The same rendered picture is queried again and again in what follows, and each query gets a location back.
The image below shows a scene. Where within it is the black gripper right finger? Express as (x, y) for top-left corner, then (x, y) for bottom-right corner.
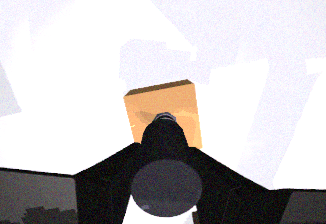
(189, 147), (326, 224)

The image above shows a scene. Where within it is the tan wooden block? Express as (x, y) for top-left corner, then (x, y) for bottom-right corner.
(123, 79), (203, 149)

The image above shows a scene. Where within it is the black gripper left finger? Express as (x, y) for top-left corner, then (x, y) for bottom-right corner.
(0, 142), (140, 224)

